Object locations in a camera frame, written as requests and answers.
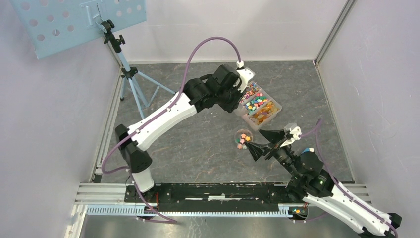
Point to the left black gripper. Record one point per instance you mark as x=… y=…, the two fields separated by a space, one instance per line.
x=231 y=107

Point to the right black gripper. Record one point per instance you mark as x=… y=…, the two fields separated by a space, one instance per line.
x=275 y=136

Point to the small clear glass jar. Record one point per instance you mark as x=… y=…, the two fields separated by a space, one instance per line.
x=241 y=137

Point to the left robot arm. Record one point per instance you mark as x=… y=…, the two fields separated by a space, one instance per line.
x=198 y=94

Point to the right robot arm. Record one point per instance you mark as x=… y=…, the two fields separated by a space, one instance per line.
x=312 y=183

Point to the clear compartment candy box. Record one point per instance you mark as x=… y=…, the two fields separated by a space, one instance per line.
x=257 y=107

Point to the blue white small block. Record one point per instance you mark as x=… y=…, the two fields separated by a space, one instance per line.
x=308 y=150

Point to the light blue music stand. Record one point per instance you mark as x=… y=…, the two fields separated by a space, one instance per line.
x=57 y=25

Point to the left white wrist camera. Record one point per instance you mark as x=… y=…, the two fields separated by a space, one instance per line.
x=245 y=76

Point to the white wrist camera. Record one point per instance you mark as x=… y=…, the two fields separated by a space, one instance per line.
x=292 y=134
x=245 y=76

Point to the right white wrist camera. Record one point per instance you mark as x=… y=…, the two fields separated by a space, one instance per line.
x=292 y=134

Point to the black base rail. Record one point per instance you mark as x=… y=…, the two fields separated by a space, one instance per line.
x=224 y=199

